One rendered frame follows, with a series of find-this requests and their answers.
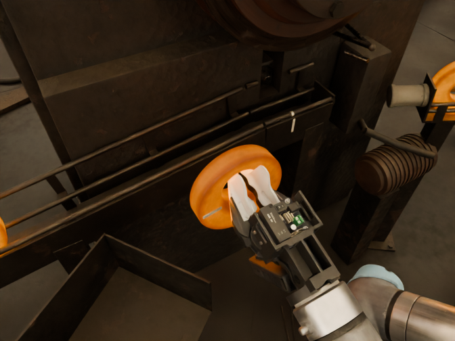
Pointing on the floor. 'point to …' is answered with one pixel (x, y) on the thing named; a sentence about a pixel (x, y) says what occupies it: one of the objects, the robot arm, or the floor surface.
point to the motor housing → (377, 193)
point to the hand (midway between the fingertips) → (235, 172)
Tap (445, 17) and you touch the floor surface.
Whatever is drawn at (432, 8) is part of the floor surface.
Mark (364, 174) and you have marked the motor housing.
